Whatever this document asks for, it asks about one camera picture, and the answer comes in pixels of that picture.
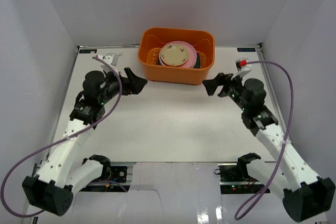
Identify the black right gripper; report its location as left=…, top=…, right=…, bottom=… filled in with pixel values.
left=203, top=71, right=249, bottom=112

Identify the teal square plate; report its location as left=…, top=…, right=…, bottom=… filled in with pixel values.
left=193, top=51, right=207, bottom=69

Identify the pink round plate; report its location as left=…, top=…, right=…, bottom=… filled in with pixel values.
left=159, top=41, right=197, bottom=69

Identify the small cream patterned plate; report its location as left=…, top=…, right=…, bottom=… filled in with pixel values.
left=160, top=44, right=189, bottom=66

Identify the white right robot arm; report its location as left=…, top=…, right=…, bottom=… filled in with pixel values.
left=203, top=73, right=335, bottom=222

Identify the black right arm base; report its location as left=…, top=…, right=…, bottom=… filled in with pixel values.
left=214, top=163, right=264, bottom=195

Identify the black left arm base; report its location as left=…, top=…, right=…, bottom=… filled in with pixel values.
left=81, top=166, right=130, bottom=193

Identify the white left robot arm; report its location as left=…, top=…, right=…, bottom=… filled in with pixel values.
left=22, top=68, right=148, bottom=216

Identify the orange plastic bin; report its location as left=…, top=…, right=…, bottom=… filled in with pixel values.
left=138, top=27, right=215, bottom=85

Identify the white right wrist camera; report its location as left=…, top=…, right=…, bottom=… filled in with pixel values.
left=231, top=58, right=252, bottom=80

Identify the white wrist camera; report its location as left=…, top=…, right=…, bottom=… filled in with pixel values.
left=231, top=58, right=252, bottom=80
left=102, top=52, right=123, bottom=72

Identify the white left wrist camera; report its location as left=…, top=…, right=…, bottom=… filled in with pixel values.
left=102, top=52, right=123, bottom=72

